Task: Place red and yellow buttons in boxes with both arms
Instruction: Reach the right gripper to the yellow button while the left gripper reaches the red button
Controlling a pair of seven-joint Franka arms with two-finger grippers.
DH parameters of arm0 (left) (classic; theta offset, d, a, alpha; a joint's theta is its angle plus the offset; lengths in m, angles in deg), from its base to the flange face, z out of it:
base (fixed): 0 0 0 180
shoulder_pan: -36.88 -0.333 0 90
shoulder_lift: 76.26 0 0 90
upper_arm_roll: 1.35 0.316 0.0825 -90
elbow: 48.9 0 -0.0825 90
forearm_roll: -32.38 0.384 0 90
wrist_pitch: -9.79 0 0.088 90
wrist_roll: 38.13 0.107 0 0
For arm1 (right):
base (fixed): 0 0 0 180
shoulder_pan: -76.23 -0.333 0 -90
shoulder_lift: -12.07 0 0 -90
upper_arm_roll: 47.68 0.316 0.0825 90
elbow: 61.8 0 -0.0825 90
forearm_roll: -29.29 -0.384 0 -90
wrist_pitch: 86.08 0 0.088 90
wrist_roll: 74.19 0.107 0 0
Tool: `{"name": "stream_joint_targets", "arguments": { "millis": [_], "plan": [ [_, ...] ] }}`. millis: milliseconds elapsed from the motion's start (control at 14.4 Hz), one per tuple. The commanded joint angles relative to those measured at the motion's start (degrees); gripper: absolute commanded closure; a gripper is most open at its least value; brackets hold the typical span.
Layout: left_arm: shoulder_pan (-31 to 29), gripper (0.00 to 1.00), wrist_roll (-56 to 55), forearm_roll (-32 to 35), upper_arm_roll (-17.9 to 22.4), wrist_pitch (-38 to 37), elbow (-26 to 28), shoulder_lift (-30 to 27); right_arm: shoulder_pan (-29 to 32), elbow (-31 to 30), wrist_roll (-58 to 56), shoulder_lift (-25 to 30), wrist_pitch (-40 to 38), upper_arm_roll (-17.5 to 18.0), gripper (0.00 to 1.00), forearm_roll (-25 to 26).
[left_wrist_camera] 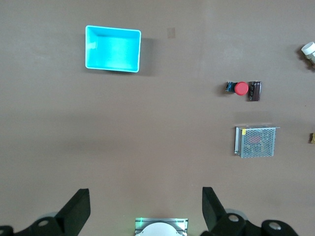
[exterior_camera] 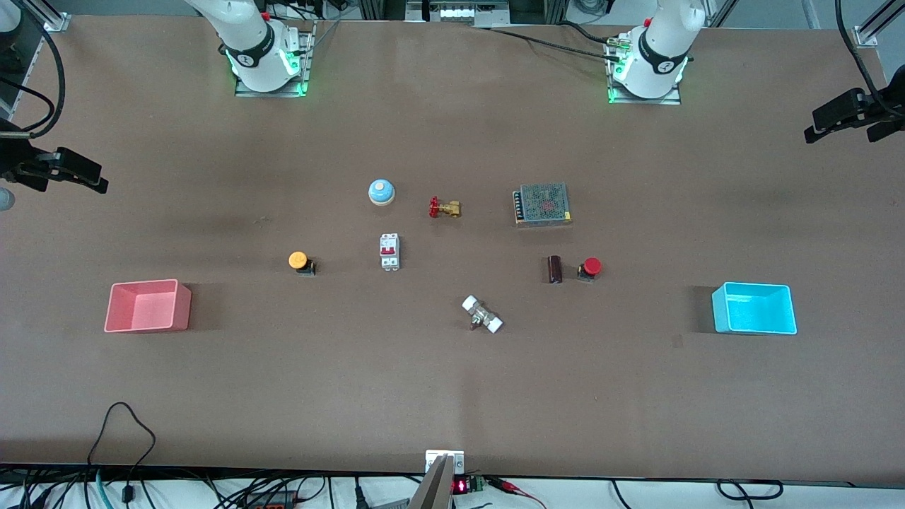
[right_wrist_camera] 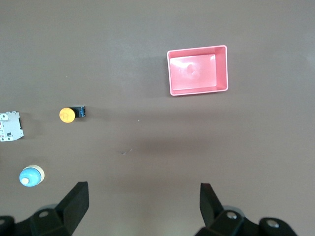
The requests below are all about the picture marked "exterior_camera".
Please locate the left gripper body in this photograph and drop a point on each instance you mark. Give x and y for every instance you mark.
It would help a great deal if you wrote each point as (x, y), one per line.
(871, 107)

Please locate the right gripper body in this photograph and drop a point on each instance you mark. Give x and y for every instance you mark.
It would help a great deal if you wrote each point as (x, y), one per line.
(21, 167)

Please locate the yellow push button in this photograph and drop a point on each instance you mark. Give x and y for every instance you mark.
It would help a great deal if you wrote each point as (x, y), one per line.
(298, 260)

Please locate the red push button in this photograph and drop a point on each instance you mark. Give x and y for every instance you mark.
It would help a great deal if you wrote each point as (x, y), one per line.
(591, 266)

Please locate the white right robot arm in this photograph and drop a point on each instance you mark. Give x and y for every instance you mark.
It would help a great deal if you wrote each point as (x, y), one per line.
(258, 42)

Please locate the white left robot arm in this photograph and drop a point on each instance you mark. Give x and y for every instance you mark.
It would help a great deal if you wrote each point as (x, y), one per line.
(661, 49)

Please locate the pink plastic box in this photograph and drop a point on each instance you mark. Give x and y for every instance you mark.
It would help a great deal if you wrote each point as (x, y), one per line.
(145, 311)

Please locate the cyan plastic box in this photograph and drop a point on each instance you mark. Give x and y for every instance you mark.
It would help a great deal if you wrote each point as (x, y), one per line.
(756, 314)

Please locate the blue call bell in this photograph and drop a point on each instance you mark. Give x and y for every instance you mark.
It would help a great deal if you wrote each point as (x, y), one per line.
(381, 191)

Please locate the metal mesh power supply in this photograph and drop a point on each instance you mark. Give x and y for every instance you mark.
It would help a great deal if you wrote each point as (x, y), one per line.
(543, 204)

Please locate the white red circuit breaker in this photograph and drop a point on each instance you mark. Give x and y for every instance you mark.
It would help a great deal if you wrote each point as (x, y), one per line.
(389, 252)

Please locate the dark brown cylinder capacitor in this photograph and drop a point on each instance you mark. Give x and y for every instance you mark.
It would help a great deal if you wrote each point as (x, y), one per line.
(555, 269)

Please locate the metal fitting white ends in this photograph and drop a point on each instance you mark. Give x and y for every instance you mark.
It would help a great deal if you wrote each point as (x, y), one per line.
(482, 314)

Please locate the red clip lead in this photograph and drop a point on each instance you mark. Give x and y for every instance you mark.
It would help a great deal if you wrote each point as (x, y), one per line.
(516, 489)

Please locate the red digit display module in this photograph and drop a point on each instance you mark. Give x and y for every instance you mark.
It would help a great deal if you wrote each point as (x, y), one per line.
(466, 486)

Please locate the aluminium frame profile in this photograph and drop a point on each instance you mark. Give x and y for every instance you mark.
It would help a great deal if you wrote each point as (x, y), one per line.
(877, 25)
(55, 15)

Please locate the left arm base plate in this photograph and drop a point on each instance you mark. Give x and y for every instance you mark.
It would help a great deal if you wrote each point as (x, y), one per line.
(680, 95)

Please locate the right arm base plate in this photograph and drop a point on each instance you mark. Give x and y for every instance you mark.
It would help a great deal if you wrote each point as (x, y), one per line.
(305, 71)

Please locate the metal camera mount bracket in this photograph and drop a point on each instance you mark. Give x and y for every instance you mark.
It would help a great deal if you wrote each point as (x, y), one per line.
(442, 477)

